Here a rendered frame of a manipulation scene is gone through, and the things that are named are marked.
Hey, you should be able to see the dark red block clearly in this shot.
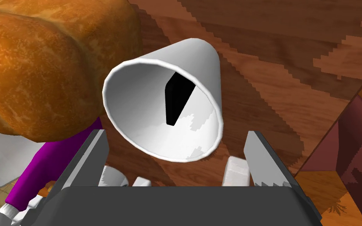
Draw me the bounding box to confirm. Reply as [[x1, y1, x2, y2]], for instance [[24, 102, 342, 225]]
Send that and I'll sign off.
[[300, 94, 362, 226]]

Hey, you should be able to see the white cup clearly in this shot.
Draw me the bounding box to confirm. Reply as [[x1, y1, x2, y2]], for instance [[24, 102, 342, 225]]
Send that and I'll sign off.
[[102, 37, 225, 164]]

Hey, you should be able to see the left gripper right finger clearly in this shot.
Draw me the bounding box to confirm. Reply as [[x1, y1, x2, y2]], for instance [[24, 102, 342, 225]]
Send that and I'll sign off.
[[243, 130, 295, 189]]

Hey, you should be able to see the golden brown bread loaf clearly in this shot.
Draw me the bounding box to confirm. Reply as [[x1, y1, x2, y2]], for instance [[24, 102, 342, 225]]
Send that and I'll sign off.
[[0, 0, 144, 144]]

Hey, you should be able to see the purple handled utensil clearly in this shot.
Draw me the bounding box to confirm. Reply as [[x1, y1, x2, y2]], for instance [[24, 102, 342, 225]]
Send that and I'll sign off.
[[0, 117, 104, 226]]

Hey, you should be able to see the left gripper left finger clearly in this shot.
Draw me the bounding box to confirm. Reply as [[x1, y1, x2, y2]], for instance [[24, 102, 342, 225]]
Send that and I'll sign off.
[[51, 128, 110, 189]]

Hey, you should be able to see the pale grey plate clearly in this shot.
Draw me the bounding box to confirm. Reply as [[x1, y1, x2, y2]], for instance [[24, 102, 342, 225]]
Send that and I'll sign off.
[[0, 127, 45, 196]]

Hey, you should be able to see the brown wooden table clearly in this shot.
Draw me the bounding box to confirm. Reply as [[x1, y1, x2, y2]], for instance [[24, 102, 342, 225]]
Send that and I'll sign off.
[[97, 0, 362, 188]]

